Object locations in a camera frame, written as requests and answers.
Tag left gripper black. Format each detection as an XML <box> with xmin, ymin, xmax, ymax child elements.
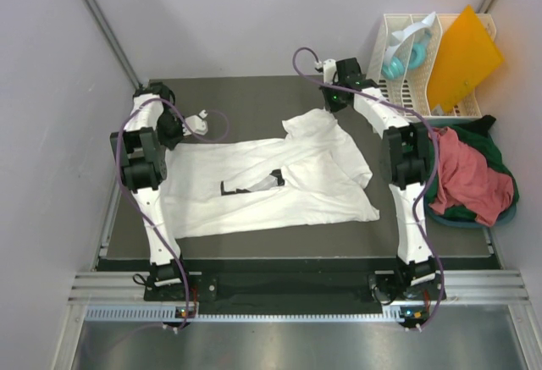
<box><xmin>156</xmin><ymin>110</ymin><xmax>191</xmax><ymax>151</ymax></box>

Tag white printed t shirt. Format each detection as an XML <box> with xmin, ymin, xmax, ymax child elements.
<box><xmin>161</xmin><ymin>108</ymin><xmax>379</xmax><ymax>239</ymax></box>

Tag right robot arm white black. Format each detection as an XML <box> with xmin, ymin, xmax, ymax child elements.
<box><xmin>317</xmin><ymin>58</ymin><xmax>437</xmax><ymax>304</ymax></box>

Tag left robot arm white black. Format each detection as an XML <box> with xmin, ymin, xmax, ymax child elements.
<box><xmin>110</xmin><ymin>82</ymin><xmax>192</xmax><ymax>300</ymax></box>

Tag teal white headphones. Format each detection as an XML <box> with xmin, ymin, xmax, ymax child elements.
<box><xmin>381</xmin><ymin>12</ymin><xmax>437</xmax><ymax>80</ymax></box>

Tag white plastic file organizer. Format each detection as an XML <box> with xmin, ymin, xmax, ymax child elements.
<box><xmin>367</xmin><ymin>14</ymin><xmax>482</xmax><ymax>119</ymax></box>

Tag orange plastic folder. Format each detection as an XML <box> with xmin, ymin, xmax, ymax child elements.
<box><xmin>427</xmin><ymin>5</ymin><xmax>504</xmax><ymax>113</ymax></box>

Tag green t shirt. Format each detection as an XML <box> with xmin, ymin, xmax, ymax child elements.
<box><xmin>417</xmin><ymin>114</ymin><xmax>520</xmax><ymax>221</ymax></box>

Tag pink t shirt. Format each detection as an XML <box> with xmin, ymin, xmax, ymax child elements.
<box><xmin>427</xmin><ymin>127</ymin><xmax>516</xmax><ymax>228</ymax></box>

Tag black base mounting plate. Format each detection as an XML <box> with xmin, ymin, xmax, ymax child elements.
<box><xmin>143</xmin><ymin>257</ymin><xmax>445</xmax><ymax>303</ymax></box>

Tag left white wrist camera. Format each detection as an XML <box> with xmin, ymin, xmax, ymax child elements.
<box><xmin>182</xmin><ymin>109</ymin><xmax>208</xmax><ymax>136</ymax></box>

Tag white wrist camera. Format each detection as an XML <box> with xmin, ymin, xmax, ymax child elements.
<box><xmin>314</xmin><ymin>59</ymin><xmax>337</xmax><ymax>87</ymax></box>
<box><xmin>182</xmin><ymin>109</ymin><xmax>208</xmax><ymax>136</ymax></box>

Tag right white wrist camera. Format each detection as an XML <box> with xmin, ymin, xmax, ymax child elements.
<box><xmin>314</xmin><ymin>59</ymin><xmax>337</xmax><ymax>87</ymax></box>

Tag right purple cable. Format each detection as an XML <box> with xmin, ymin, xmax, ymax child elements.
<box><xmin>292</xmin><ymin>47</ymin><xmax>445</xmax><ymax>333</ymax></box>

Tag purple cable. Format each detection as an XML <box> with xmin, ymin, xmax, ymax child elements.
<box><xmin>116</xmin><ymin>97</ymin><xmax>232</xmax><ymax>335</ymax></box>
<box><xmin>292</xmin><ymin>47</ymin><xmax>445</xmax><ymax>333</ymax></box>

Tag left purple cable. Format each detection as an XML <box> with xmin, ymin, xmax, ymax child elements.
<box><xmin>116</xmin><ymin>97</ymin><xmax>232</xmax><ymax>335</ymax></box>

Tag aluminium frame rail front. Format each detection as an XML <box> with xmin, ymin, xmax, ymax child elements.
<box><xmin>69</xmin><ymin>270</ymin><xmax>529</xmax><ymax>312</ymax></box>

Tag aluminium corner post left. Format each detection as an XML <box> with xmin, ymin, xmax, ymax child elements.
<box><xmin>82</xmin><ymin>0</ymin><xmax>141</xmax><ymax>89</ymax></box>

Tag grey slotted cable duct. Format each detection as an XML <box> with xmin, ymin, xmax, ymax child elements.
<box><xmin>85</xmin><ymin>305</ymin><xmax>422</xmax><ymax>323</ymax></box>

